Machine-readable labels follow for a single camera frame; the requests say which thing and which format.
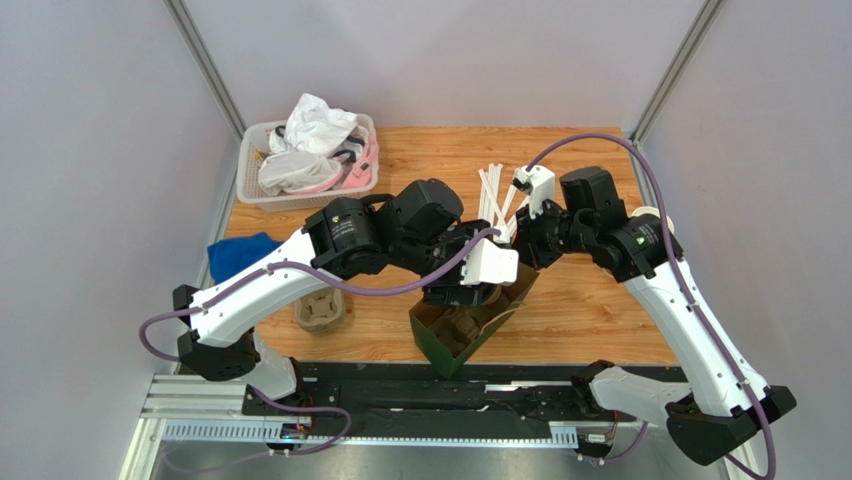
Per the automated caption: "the green paper gift bag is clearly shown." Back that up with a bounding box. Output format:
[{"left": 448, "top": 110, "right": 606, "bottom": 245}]
[{"left": 409, "top": 265, "right": 539, "bottom": 379}]

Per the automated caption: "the cardboard cup carrier tray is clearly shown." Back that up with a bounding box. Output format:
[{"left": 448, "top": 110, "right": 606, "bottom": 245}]
[
  {"left": 428, "top": 307, "right": 500, "bottom": 358},
  {"left": 293, "top": 287, "right": 346, "bottom": 334}
]

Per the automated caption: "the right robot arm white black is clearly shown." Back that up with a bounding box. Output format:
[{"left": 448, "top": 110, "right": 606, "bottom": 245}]
[{"left": 513, "top": 166, "right": 796, "bottom": 465}]

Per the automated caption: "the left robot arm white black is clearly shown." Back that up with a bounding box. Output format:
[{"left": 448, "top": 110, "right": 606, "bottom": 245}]
[{"left": 177, "top": 179, "right": 518, "bottom": 399}]

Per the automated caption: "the stack of paper cups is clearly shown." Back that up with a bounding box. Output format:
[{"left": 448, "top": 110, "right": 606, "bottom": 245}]
[{"left": 630, "top": 205, "right": 675, "bottom": 234}]

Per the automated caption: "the crumpled white cloth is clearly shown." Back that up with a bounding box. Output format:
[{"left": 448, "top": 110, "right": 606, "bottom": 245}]
[{"left": 283, "top": 93, "right": 358, "bottom": 157}]

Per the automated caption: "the blue cloth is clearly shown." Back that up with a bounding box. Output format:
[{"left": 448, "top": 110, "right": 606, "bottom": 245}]
[{"left": 206, "top": 232, "right": 283, "bottom": 284}]

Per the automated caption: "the white plastic basket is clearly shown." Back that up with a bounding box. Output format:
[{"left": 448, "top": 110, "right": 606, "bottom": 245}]
[{"left": 235, "top": 121, "right": 380, "bottom": 212}]

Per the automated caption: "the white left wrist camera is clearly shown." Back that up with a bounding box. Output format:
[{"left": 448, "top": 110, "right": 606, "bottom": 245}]
[{"left": 460, "top": 240, "right": 519, "bottom": 286}]

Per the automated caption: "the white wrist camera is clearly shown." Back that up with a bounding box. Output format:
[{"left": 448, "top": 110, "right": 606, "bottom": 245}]
[
  {"left": 460, "top": 240, "right": 519, "bottom": 286},
  {"left": 512, "top": 165, "right": 555, "bottom": 219}
]

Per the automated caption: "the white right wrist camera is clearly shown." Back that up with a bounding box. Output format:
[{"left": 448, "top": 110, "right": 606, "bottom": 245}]
[{"left": 512, "top": 165, "right": 555, "bottom": 219}]

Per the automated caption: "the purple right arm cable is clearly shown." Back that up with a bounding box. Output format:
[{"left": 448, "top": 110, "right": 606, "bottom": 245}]
[{"left": 525, "top": 132, "right": 778, "bottom": 480}]

